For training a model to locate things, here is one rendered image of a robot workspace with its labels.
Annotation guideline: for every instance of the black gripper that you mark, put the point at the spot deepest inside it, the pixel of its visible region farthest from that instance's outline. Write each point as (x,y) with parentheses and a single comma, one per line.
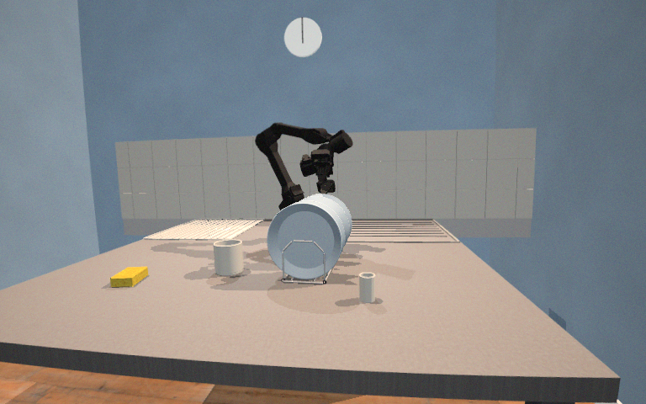
(323,169)

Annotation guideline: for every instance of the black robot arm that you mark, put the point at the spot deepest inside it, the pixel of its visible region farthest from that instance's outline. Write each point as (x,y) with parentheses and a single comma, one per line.
(268,145)

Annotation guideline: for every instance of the pale grey cylindrical cup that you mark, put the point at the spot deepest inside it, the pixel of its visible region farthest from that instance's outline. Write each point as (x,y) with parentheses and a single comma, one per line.
(367,287)

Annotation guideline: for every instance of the grey tiled splashback panel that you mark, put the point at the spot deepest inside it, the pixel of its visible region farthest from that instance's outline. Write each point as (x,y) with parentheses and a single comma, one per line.
(474,183)

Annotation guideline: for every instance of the yellow sponge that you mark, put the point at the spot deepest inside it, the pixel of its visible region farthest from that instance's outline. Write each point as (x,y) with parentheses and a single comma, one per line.
(129,277)

